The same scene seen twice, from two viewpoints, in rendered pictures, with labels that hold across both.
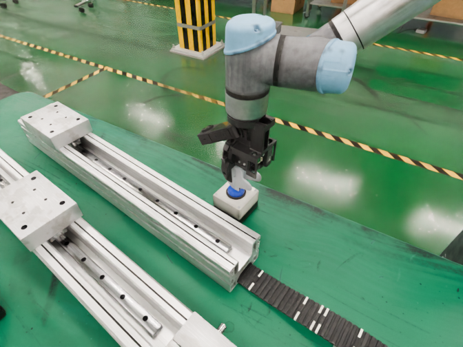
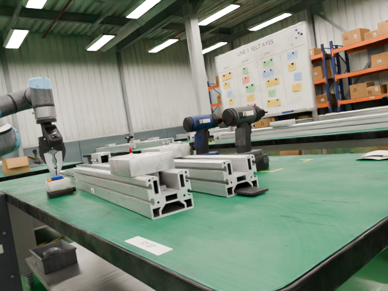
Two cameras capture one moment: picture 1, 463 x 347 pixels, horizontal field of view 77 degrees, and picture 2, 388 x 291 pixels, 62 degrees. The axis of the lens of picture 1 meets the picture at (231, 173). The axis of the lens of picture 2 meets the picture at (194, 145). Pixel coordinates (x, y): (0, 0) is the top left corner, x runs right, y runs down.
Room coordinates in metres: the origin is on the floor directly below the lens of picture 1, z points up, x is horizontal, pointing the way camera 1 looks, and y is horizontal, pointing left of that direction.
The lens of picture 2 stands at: (1.38, 0.92, 0.95)
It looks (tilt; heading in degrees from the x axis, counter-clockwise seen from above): 3 degrees down; 202
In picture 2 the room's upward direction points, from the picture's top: 9 degrees counter-clockwise
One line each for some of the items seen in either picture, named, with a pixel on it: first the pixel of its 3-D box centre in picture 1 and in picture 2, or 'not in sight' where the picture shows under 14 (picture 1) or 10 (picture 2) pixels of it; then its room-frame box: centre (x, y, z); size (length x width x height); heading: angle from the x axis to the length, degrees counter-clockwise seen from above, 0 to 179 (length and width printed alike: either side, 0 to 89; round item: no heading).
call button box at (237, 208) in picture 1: (233, 202); (60, 186); (0.47, -0.01, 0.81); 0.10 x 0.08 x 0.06; 143
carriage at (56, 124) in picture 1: (58, 128); (141, 168); (0.69, 0.49, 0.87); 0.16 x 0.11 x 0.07; 53
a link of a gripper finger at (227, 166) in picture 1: (231, 163); (58, 150); (0.46, 0.00, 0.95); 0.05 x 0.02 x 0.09; 143
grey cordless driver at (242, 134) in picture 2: not in sight; (251, 137); (0.30, 0.69, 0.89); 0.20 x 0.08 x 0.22; 149
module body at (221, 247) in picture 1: (118, 177); (114, 181); (0.54, 0.29, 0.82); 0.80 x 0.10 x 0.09; 53
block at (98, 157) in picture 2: not in sight; (101, 159); (-0.55, -0.61, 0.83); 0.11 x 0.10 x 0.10; 146
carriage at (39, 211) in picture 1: (36, 211); (165, 156); (0.39, 0.41, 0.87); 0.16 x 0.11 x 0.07; 53
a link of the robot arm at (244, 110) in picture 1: (247, 100); (44, 114); (0.46, -0.03, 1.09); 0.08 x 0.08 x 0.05
